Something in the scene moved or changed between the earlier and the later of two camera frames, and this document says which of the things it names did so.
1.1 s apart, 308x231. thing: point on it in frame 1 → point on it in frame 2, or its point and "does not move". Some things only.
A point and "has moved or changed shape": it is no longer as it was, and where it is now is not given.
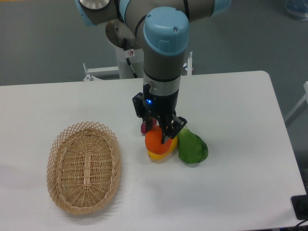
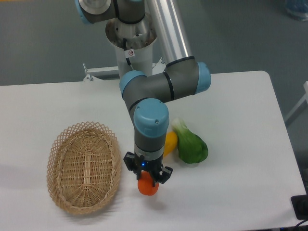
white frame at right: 304,98 does not move
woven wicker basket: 83,167 does not move
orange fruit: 153,137 has moved or changed shape
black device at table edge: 300,205 does not move
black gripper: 164,107 → 154,166
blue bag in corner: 298,8 does not move
